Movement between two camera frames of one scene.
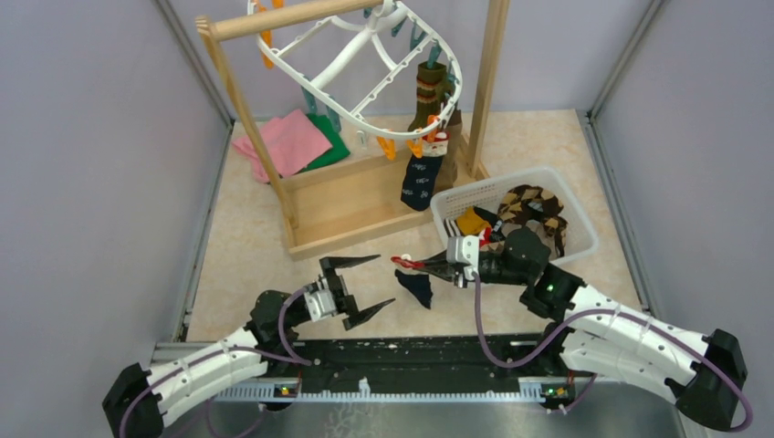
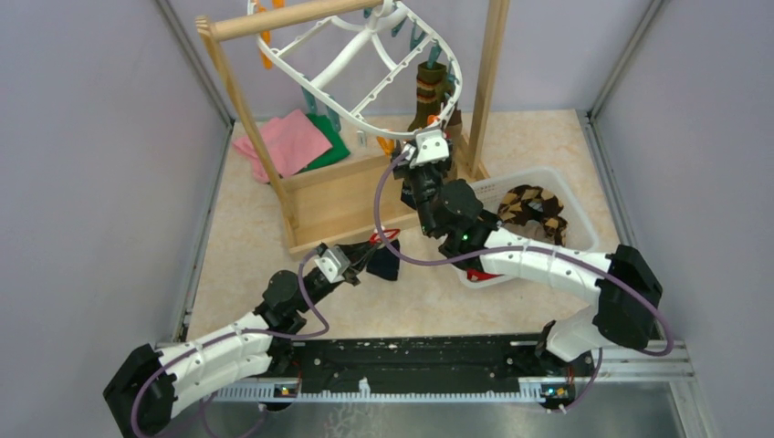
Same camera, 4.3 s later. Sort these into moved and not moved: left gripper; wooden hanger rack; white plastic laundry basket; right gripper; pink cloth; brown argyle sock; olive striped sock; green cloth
Moved: left gripper; right gripper
Not moved: pink cloth; green cloth; olive striped sock; brown argyle sock; wooden hanger rack; white plastic laundry basket
